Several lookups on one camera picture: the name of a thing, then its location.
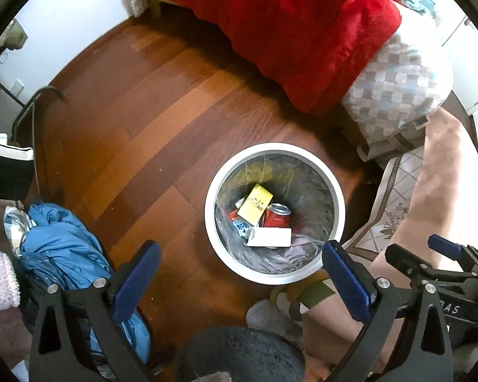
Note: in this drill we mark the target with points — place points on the white box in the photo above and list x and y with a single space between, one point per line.
271 237

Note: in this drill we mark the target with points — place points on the white round trash bin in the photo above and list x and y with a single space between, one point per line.
223 246

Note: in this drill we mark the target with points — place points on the black white bag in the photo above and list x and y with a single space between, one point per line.
4 167

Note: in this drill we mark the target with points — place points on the blue jacket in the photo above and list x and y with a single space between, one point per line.
63 246

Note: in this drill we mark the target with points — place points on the plaid cloth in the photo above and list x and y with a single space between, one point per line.
16 227

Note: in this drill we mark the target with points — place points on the blue white milk carton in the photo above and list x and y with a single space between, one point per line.
242 229

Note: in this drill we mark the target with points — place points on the green yellow patterned cloth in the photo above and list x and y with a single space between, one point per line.
306 296

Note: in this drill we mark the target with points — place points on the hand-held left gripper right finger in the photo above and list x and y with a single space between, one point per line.
344 280

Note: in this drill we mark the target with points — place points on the black metal frame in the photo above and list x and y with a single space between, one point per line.
24 107

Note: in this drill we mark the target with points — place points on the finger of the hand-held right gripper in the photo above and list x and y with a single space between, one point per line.
406 264
444 244

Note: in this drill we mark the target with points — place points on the floral diamond pattern cloth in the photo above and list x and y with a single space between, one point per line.
390 203

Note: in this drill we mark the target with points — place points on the yellow box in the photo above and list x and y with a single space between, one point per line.
256 203

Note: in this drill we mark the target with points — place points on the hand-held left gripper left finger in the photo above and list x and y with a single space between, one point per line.
138 280

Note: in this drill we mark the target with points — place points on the grey fuzzy slipper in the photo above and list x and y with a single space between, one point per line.
271 318

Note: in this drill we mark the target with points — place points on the red drink can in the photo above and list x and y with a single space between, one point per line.
277 217

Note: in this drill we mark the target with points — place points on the white door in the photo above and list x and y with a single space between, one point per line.
470 71

